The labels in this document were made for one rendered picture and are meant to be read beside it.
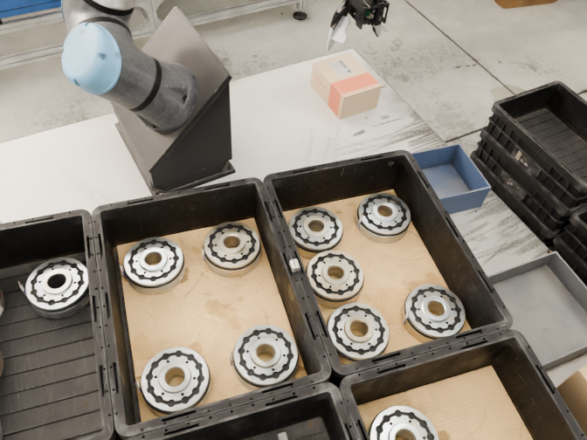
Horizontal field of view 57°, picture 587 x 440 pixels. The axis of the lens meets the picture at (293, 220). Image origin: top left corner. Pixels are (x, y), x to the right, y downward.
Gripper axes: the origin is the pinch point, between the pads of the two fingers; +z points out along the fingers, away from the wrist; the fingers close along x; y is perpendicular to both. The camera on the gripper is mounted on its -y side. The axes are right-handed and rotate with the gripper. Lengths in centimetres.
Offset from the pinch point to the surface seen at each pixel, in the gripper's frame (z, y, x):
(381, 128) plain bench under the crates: 17.1, 15.9, 2.5
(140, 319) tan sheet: 4, 50, -72
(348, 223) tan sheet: 4, 47, -29
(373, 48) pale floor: 88, -98, 90
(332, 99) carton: 13.9, 3.6, -5.9
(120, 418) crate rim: -6, 68, -79
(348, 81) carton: 9.7, 3.1, -1.3
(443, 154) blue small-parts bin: 12.8, 33.7, 8.0
